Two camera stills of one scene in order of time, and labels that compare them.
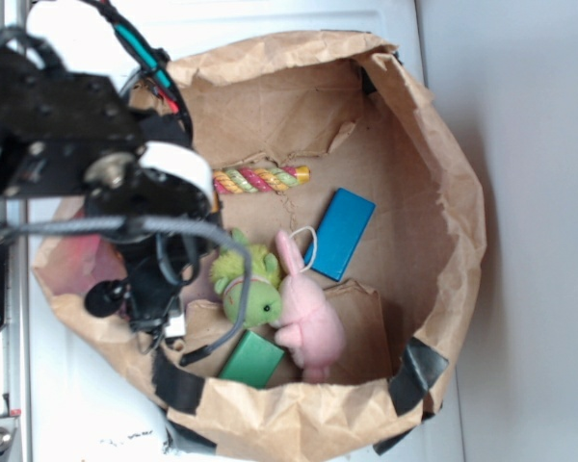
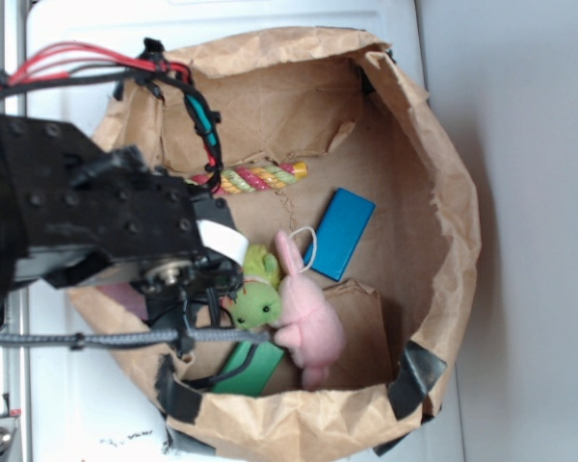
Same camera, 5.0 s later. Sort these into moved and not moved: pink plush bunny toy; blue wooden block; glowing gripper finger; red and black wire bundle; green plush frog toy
Moved: red and black wire bundle; glowing gripper finger
Not moved: blue wooden block; green plush frog toy; pink plush bunny toy
